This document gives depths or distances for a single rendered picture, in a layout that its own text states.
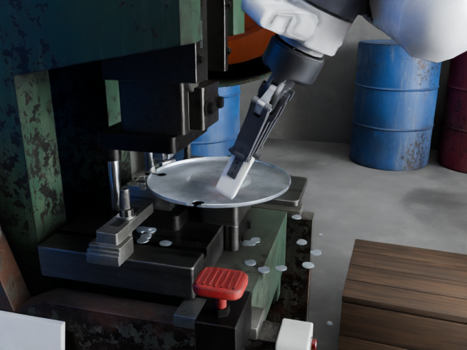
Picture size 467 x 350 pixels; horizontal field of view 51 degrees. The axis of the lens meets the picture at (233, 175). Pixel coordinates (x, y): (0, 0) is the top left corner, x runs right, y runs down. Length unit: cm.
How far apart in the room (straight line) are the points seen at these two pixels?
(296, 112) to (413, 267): 286
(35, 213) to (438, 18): 74
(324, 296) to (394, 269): 54
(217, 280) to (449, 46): 40
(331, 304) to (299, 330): 122
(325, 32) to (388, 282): 105
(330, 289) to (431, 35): 167
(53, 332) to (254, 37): 80
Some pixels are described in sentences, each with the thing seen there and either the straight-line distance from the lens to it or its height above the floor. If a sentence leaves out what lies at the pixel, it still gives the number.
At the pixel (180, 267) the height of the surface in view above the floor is 70.
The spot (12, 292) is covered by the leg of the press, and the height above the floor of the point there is 62.
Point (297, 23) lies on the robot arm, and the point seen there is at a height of 110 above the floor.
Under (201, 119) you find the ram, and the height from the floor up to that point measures 92.
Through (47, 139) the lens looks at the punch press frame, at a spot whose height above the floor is 88.
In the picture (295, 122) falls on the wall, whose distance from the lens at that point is 434.
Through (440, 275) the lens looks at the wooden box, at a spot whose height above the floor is 35.
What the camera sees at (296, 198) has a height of 78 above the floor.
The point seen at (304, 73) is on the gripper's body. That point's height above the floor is 104.
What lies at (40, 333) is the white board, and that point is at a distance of 98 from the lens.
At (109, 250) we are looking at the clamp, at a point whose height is 73.
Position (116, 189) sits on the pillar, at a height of 78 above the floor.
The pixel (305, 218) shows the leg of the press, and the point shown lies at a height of 62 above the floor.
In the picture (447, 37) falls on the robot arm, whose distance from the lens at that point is 57.
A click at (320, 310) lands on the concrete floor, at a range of 200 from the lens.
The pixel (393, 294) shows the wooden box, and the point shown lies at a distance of 148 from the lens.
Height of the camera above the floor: 111
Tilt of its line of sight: 19 degrees down
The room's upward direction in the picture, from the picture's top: straight up
